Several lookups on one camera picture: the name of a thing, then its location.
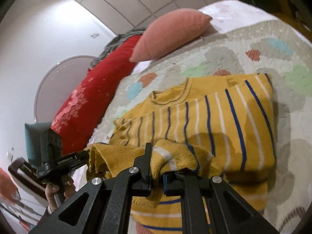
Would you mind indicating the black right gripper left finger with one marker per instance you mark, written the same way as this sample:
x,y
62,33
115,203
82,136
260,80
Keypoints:
x,y
102,206

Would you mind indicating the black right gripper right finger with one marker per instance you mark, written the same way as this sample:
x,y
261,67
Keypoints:
x,y
212,205

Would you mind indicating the yellow striped knit sweater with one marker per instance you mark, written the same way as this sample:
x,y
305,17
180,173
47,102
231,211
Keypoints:
x,y
217,125

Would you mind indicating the teal cushion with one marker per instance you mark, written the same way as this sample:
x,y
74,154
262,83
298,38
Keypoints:
x,y
32,142

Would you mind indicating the long red bolster pillow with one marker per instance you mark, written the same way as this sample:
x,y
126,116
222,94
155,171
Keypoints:
x,y
81,113

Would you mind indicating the round white headboard panel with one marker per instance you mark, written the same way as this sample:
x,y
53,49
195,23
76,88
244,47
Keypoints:
x,y
58,84

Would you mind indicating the grey knitted blanket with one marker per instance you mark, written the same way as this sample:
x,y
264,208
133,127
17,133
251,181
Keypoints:
x,y
117,42

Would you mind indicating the patchwork heart quilt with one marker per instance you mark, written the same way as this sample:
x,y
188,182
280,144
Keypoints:
x,y
271,48

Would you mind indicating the pink ribbed pillow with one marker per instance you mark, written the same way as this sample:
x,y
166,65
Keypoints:
x,y
170,32

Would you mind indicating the white bed sheet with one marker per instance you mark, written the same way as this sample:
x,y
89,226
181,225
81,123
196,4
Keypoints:
x,y
226,16

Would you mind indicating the white wall socket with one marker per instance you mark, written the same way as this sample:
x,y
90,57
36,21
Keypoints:
x,y
94,35

